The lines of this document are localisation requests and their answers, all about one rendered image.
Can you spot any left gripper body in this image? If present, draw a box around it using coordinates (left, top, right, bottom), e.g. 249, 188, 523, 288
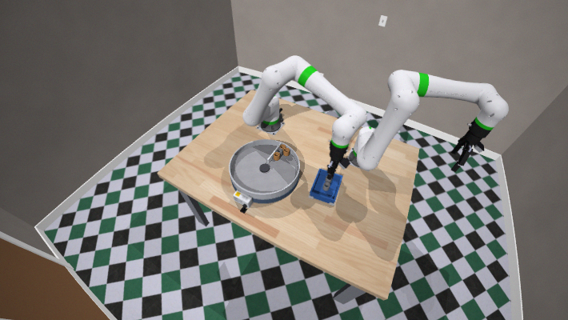
465, 130, 482, 149

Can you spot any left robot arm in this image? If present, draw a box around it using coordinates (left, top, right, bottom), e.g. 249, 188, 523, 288
349, 70, 509, 170

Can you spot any blue open crate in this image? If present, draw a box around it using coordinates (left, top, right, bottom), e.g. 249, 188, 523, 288
310, 168, 342, 203

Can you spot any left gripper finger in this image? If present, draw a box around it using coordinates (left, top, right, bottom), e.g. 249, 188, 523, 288
451, 142, 473, 172
451, 135, 466, 154

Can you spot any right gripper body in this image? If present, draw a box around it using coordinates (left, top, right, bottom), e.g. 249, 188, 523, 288
330, 152, 344, 165

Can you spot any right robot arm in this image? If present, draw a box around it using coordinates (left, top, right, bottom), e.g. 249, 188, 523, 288
242, 55, 367, 155

